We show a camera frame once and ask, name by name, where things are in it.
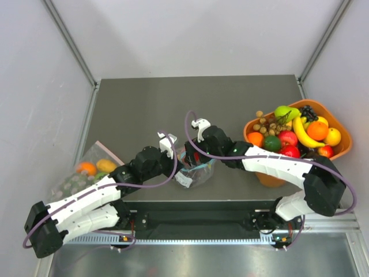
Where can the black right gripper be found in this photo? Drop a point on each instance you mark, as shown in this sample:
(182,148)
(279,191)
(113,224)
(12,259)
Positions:
(189,158)

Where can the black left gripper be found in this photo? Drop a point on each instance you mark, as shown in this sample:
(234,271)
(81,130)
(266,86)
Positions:
(172,165)

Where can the clear zip bag blue seal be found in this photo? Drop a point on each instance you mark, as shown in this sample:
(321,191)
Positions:
(181,177)

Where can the fake green pear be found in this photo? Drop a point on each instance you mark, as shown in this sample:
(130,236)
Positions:
(285,113)

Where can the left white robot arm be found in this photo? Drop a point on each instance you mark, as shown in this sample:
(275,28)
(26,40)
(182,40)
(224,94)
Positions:
(49,226)

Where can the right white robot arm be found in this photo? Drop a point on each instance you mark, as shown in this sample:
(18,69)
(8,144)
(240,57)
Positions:
(320,183)

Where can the fake dark grapes in bag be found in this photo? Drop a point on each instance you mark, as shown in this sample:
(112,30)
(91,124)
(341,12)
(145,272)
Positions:
(197,175)

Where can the fake yellow fruit pink bag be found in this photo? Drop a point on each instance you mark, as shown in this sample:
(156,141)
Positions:
(106,166)

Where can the fake orange left in bin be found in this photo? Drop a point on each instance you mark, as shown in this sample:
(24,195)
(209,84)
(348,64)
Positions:
(256,138)

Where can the clear zip bag pink seal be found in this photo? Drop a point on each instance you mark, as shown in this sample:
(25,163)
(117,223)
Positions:
(74,182)

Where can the fake orange in pink bag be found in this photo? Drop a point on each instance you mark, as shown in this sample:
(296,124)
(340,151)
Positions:
(86,168)

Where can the fake green lime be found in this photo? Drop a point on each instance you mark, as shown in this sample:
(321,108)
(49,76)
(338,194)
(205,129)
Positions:
(272,144)

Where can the fake brown longan bunch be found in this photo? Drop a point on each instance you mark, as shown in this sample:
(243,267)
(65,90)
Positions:
(272,125)

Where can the fake big red apple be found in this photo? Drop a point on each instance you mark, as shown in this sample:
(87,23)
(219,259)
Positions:
(290,150)

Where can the fake red apple top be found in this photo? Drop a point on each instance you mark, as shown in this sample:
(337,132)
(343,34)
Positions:
(288,138)

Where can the fake dark grapes in bin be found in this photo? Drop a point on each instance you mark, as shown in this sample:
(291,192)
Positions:
(308,113)

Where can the fake large orange in bin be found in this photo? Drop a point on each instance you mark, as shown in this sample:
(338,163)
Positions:
(317,130)

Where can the fake small red peach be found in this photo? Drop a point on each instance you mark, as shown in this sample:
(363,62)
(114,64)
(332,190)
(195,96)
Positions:
(326,151)

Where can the fake yellow lemon in bin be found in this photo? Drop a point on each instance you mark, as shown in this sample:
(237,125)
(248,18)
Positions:
(333,137)

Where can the orange plastic fruit bin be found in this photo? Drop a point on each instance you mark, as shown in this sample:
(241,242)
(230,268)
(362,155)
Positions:
(339,150)

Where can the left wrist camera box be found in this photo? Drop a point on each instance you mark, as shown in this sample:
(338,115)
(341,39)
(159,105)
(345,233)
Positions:
(166,143)

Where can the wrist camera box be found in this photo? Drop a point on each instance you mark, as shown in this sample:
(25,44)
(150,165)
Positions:
(166,143)
(200,125)

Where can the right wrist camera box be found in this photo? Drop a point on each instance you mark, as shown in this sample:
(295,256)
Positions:
(200,125)

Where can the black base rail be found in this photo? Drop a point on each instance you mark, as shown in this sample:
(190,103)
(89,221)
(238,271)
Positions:
(196,220)

